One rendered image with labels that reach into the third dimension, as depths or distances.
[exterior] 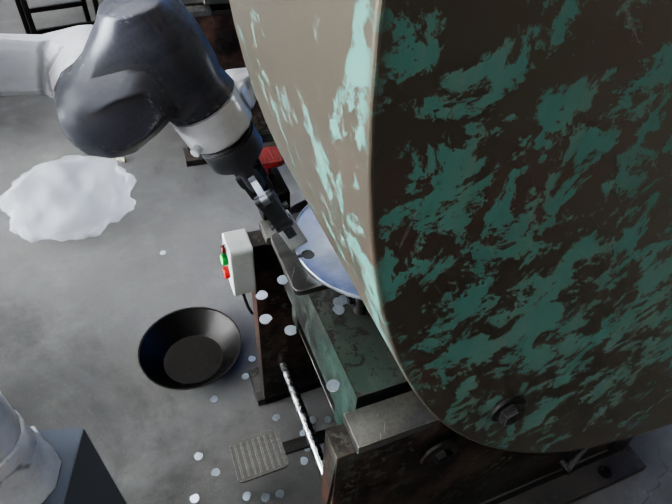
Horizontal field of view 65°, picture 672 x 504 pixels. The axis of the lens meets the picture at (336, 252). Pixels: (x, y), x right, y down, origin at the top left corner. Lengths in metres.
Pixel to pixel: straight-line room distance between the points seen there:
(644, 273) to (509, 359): 0.08
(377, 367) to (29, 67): 0.63
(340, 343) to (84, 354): 1.07
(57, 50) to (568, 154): 0.59
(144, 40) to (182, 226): 1.61
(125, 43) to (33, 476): 0.71
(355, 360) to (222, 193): 1.50
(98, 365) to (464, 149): 1.66
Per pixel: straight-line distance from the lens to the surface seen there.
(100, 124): 0.59
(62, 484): 1.08
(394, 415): 0.85
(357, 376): 0.87
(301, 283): 0.81
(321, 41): 0.17
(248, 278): 1.15
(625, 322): 0.33
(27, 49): 0.70
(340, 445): 0.84
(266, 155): 1.12
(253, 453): 1.35
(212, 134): 0.63
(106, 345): 1.81
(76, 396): 1.73
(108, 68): 0.59
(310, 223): 0.91
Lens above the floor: 1.37
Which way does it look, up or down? 43 degrees down
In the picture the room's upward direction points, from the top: 4 degrees clockwise
